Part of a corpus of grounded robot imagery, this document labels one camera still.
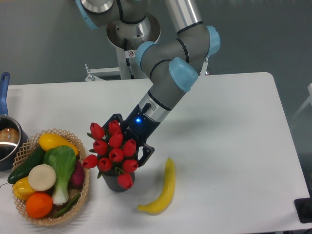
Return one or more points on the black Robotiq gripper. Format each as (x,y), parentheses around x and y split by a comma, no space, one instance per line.
(137,126)

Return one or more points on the red tulip bouquet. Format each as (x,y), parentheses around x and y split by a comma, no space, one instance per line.
(111,151)

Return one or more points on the green bean pod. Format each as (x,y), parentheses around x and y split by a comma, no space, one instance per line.
(67,207)

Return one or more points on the woven wicker basket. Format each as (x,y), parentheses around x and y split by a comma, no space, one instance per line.
(24,152)

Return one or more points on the blue handled saucepan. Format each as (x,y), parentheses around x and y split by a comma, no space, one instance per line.
(12,136)

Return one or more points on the black device at table edge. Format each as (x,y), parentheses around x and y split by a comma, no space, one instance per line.
(304,209)

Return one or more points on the green bok choy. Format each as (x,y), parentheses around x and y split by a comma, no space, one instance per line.
(62,159)

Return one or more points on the purple sweet potato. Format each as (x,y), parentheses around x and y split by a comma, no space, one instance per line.
(77,178)

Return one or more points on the yellow bell pepper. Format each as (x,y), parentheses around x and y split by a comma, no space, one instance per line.
(22,189)

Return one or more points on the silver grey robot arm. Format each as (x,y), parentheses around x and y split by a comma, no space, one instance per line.
(129,25)

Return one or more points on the yellow banana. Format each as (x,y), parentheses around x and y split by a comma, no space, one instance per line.
(164,199)

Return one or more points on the orange fruit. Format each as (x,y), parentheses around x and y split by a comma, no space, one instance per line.
(39,205)

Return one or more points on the white frame at right edge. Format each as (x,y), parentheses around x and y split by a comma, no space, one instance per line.
(305,107)

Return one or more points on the dark green cucumber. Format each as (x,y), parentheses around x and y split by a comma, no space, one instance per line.
(23,170)

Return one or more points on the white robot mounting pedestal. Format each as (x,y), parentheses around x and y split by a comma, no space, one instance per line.
(155,61)

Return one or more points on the yellow squash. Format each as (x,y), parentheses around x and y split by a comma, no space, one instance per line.
(49,141)

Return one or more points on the dark grey ribbed vase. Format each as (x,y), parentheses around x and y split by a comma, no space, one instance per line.
(119,183)

